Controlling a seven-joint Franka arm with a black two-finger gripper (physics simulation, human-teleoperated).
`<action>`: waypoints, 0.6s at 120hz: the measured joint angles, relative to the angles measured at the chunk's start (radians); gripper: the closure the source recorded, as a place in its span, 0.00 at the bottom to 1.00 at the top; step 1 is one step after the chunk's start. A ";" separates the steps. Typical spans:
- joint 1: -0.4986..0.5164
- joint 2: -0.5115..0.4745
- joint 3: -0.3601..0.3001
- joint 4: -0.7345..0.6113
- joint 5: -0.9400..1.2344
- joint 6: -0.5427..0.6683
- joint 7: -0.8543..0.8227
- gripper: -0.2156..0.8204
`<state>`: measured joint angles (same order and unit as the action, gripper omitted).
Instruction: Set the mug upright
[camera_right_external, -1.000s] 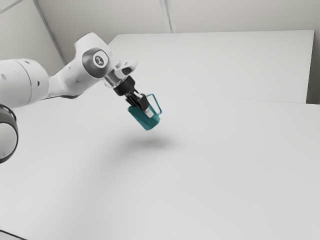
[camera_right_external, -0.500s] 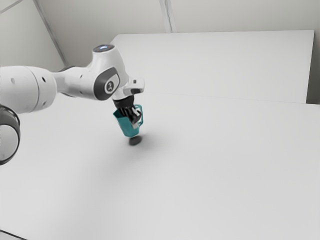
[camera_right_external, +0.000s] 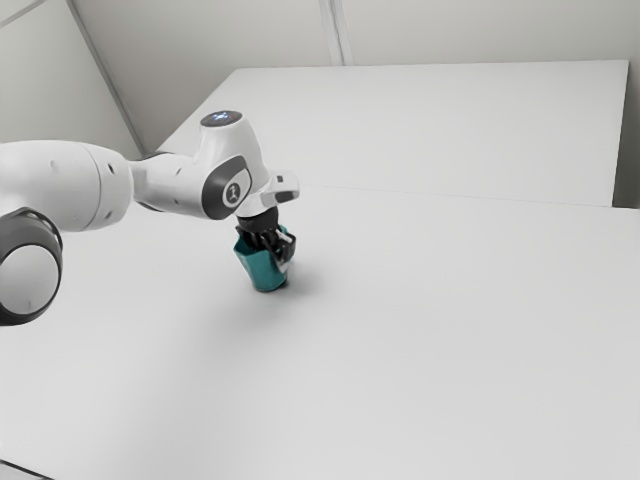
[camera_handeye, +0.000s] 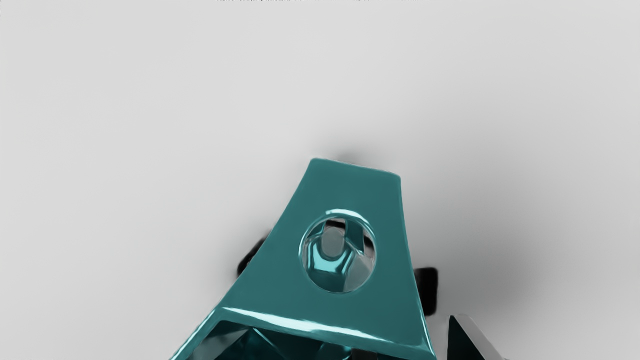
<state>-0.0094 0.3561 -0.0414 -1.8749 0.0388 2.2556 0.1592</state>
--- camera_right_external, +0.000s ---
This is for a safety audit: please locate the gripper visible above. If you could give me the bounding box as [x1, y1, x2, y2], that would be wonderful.
[234, 208, 299, 274]

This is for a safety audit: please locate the teal faceted mug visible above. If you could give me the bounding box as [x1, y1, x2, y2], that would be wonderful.
[232, 224, 297, 293]

